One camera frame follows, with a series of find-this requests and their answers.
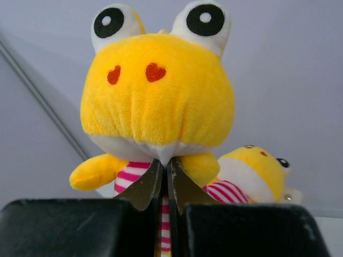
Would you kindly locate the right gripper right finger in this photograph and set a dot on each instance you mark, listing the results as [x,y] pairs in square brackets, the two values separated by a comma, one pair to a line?
[201,226]

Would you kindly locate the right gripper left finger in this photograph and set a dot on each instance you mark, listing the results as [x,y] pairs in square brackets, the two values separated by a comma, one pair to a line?
[126,225]

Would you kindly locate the yellow plush toy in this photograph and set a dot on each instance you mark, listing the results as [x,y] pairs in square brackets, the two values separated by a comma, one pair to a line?
[155,96]
[251,174]

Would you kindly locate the aluminium corner post left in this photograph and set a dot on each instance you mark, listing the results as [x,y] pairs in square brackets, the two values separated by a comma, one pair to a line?
[8,54]

